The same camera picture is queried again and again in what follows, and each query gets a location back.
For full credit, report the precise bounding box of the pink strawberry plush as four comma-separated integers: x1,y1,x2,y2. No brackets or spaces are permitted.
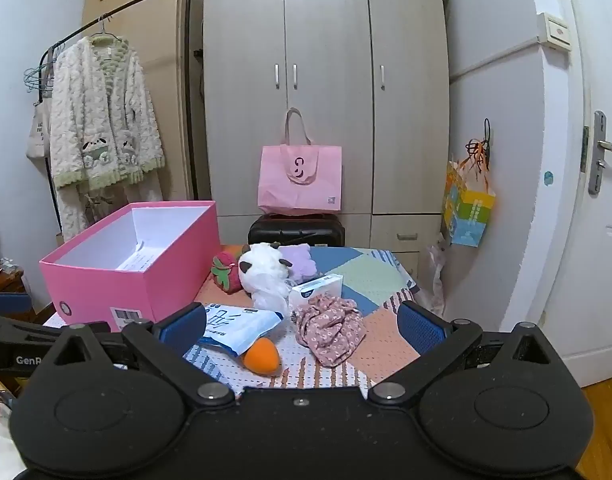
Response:
211,250,244,293

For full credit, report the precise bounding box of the pink tote bag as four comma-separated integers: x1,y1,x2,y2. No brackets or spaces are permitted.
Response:
257,107,343,215

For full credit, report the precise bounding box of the beige three-door wardrobe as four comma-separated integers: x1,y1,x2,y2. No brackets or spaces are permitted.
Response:
200,0,451,271

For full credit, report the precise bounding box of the pink cardboard box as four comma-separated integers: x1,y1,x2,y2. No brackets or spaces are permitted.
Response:
38,201,223,333

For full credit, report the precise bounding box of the patchwork patterned tablecloth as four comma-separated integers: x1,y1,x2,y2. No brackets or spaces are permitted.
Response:
41,244,421,391

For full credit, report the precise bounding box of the metal door handle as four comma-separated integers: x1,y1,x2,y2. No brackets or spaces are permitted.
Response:
588,110,612,196

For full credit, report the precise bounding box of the white paper sheet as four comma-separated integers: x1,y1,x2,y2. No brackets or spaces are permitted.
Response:
117,240,159,272

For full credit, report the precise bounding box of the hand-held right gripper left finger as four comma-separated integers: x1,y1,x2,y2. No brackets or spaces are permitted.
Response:
48,304,237,408

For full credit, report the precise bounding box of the colourful paper gift bag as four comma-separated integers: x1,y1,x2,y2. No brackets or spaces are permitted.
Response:
442,137,496,248

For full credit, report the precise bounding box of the purple plush toy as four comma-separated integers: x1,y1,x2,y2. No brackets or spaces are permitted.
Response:
278,243,319,283

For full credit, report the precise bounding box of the orange makeup sponge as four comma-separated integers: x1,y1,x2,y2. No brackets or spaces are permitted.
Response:
242,337,281,376

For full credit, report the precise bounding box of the cream fleece robe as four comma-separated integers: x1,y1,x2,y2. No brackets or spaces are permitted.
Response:
47,32,165,243

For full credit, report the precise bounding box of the white and blue carton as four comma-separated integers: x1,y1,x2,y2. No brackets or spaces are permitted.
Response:
287,274,344,318

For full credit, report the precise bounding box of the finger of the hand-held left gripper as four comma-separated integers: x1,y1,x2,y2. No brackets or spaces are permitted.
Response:
0,315,69,345
0,292,33,315

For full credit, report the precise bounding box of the beige light switch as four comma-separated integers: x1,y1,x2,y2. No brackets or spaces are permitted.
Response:
538,11,572,52

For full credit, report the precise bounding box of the white door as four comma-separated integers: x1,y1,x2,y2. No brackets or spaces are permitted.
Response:
540,0,612,388

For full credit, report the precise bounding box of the white plush animal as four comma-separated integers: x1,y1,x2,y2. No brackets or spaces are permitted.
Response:
237,241,294,296

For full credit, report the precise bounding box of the bunch of wire hangers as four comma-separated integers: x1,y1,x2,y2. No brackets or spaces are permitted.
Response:
23,42,54,93

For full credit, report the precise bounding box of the black suitcase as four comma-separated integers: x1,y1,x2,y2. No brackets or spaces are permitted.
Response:
247,212,347,248

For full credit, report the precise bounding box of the black clothes rack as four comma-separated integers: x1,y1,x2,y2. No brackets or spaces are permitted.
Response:
38,0,197,241

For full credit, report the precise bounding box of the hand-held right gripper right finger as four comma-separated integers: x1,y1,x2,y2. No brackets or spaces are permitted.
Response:
368,301,554,406

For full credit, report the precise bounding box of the canvas tote bag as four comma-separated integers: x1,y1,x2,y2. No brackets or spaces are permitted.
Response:
26,92,54,158

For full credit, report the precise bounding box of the wooden side table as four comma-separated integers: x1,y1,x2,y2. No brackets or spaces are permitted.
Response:
0,262,31,317

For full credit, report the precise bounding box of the white plastic bag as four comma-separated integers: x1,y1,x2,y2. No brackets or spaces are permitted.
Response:
426,242,451,318

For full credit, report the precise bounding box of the blue and white packet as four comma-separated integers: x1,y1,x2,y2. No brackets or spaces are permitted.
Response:
196,302,285,358

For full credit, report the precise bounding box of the tall beige cardboard box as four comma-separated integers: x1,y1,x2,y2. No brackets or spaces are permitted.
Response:
81,0,209,203

